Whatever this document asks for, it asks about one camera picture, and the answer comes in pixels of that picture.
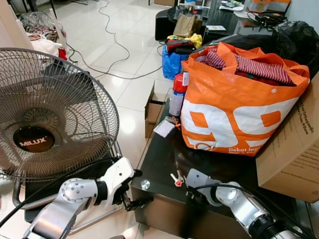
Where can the keys with red tag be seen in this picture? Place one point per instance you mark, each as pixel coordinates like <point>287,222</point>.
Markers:
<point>177,180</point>

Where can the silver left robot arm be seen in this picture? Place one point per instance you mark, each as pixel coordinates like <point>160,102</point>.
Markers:
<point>60,209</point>

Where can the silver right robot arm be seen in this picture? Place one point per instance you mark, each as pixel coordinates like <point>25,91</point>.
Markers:
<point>249,211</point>

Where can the silver round table cap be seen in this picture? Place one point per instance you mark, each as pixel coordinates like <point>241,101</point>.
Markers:
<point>145,184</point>

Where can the black glossy table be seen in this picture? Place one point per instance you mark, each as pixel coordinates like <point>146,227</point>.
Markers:
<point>169,159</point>

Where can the white card tag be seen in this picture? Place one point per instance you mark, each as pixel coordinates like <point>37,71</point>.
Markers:
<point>164,128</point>

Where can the small open cardboard carton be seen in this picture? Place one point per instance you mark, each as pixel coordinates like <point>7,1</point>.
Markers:
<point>152,112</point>

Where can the orange and white shopping bag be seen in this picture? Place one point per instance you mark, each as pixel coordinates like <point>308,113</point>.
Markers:
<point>234,109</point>

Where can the spray can with red cap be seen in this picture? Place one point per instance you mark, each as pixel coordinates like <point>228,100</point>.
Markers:
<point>177,97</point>

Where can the large brown cardboard box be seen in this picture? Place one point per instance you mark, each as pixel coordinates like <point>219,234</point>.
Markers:
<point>294,159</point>

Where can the Milux metal grille fan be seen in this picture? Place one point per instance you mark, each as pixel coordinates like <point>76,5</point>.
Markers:
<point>35,142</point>

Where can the blue plastic bag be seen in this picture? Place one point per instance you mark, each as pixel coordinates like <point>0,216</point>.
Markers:
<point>170,63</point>

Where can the red white striped cloth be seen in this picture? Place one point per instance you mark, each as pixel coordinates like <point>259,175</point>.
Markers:
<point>259,68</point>

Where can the yellow plastic bag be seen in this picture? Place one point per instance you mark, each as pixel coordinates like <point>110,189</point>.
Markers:
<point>192,40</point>

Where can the white paper sheet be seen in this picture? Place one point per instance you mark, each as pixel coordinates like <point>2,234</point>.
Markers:
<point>216,28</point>

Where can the brown paper bag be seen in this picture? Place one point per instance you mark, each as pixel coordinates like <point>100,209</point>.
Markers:
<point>186,26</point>

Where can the black box speaker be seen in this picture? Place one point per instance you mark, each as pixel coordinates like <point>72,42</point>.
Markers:
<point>163,25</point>

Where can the black desk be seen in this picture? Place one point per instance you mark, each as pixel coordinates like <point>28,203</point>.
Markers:
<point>224,17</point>

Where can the black plastic garbage bag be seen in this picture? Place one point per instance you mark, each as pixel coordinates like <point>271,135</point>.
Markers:
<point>294,40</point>

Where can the clear plastic bag of clothes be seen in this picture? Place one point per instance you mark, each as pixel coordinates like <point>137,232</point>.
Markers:
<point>40,27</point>

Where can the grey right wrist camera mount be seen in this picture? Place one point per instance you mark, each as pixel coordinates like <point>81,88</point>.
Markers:
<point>199,180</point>

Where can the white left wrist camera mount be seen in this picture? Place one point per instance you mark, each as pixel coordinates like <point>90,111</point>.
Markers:
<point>118,175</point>

